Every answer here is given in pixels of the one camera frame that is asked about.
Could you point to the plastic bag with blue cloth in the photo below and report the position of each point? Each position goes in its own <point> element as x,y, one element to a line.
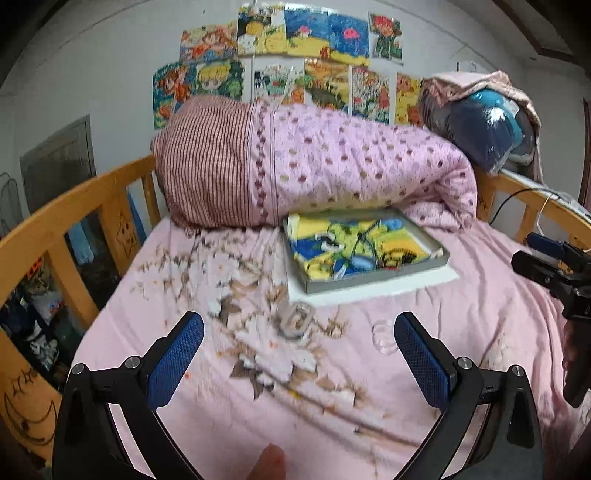
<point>480,129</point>

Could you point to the person's right hand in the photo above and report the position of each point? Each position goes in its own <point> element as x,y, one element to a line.
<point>569,346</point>

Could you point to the group of coloured wall drawings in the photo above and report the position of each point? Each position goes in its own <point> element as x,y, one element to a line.
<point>304,32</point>

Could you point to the grey framed wall panel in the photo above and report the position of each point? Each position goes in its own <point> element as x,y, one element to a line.
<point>60,161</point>

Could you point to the person's left hand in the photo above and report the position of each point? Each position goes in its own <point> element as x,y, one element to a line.
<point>270,464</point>

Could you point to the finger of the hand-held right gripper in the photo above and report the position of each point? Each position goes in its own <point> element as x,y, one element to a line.
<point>535,267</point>
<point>545,243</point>

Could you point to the rolled pink dotted quilt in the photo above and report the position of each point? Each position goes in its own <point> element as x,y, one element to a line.
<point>323,166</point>

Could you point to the grey shallow tray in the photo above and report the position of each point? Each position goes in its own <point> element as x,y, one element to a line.
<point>369,284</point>

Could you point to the colourful frog drawing sheet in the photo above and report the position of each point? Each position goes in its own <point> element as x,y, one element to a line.
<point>314,230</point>

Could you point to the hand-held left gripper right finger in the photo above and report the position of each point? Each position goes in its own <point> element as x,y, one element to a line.
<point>422,364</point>

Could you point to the blue bag under pink cloth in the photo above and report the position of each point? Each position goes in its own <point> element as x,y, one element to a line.
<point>455,83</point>

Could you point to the white flat board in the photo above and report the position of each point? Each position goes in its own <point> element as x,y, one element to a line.
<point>415,287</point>

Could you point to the pink floral bed sheet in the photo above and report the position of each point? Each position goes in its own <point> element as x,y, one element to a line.
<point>286,406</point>

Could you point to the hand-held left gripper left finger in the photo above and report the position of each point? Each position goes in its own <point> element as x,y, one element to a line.
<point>178,355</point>

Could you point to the silver bangle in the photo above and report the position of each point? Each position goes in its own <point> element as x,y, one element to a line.
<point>385,347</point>

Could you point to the hanging blue cloth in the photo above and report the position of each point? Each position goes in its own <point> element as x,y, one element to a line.
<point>81,240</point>

